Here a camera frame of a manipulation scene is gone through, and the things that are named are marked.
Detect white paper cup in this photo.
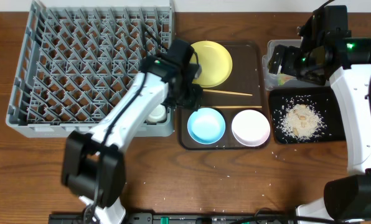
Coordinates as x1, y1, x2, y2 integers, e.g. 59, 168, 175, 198
146, 105, 167, 123

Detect wrapper waste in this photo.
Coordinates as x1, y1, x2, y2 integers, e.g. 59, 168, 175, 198
278, 73, 295, 86

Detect light blue bowl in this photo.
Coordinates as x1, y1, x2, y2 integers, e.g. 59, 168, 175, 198
187, 108, 226, 145

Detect white pink-rimmed bowl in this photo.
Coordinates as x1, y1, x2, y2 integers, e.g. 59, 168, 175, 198
231, 110, 271, 147

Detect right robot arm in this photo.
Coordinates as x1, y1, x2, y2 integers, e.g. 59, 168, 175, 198
268, 1, 371, 223

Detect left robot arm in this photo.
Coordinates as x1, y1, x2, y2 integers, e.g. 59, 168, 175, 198
61, 39, 202, 223

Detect clear plastic waste bin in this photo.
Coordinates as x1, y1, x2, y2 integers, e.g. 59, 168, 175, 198
262, 39, 320, 91

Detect black waste tray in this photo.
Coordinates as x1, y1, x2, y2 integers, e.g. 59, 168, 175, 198
268, 87, 345, 143

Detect upper wooden chopstick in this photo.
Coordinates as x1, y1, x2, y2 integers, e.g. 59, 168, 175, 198
203, 89, 253, 96

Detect wooden chopstick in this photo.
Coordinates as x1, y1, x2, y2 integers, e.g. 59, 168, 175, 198
203, 89, 253, 96
208, 105, 262, 109

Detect yellow plate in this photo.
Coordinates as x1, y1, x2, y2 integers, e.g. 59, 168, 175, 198
191, 40, 233, 88

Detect lower wooden chopstick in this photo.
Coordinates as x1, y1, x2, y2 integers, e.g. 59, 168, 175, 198
208, 105, 262, 109

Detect dark brown serving tray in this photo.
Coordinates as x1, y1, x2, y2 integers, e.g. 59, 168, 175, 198
176, 41, 268, 151

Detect rice and food scraps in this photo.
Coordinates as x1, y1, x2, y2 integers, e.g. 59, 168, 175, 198
271, 95, 328, 144

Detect grey plastic dish rack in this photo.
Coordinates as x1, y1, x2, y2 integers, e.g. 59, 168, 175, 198
6, 1, 174, 138

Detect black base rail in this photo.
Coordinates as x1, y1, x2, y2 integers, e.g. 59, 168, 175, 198
48, 212, 360, 224

